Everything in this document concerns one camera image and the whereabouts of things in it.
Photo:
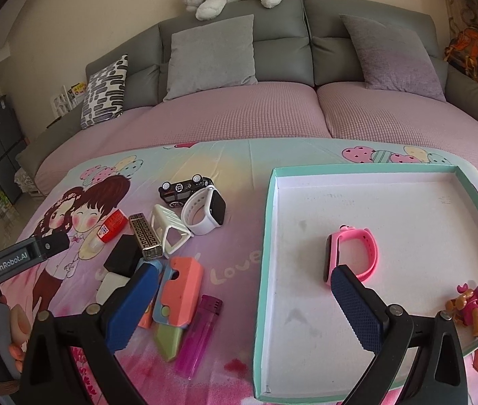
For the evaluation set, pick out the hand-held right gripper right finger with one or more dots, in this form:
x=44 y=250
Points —
x=357 y=306

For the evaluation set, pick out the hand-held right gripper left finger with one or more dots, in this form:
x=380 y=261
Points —
x=133 y=306

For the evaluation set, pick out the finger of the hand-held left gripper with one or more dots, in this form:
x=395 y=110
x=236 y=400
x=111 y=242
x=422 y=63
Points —
x=55 y=244

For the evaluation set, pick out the white charger cube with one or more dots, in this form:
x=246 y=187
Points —
x=112 y=287

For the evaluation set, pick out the pink smartwatch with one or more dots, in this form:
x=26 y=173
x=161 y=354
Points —
x=367 y=257

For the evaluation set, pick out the small black box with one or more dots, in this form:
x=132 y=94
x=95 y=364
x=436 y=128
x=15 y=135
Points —
x=123 y=255

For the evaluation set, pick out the orange toy knife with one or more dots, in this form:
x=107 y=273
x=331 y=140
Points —
x=184 y=287

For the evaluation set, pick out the gold black patterned lighter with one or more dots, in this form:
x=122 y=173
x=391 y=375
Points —
x=144 y=236

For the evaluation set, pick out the purple translucent lighter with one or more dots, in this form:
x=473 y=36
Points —
x=199 y=337

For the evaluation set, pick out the white plastic mini stool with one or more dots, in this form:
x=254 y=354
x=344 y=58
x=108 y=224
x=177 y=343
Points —
x=171 y=219

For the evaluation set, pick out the teal white cardboard tray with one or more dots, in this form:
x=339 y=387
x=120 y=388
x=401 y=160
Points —
x=391 y=202

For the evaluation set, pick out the person's left hand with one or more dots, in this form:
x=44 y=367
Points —
x=21 y=325

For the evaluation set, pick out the red glue tube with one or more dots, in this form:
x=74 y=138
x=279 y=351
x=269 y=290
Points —
x=114 y=223

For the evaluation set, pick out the white smartwatch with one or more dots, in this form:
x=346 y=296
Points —
x=197 y=224

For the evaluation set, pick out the small toy figure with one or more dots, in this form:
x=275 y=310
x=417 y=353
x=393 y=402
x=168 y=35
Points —
x=475 y=308

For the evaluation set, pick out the black toy car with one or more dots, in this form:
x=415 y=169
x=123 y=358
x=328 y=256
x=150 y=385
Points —
x=175 y=193

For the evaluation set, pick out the white book rack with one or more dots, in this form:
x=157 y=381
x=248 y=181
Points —
x=64 y=101

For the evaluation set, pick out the black white patterned pillow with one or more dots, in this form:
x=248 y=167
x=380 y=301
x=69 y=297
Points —
x=104 y=93

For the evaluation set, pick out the printed cartoon blanket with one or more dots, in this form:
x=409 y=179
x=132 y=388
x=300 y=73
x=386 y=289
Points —
x=226 y=164

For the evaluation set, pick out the pink sofa cover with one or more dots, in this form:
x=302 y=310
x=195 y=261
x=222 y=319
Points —
x=243 y=109

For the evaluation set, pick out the grey square pillow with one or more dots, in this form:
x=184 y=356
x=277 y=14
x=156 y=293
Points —
x=209 y=59

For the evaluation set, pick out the purple grey pillow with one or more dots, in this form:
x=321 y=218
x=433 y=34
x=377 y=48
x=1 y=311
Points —
x=391 y=59

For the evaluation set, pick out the grey sofa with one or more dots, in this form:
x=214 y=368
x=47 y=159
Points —
x=281 y=46

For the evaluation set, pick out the orange backpack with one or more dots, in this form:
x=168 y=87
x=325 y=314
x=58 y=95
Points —
x=467 y=50

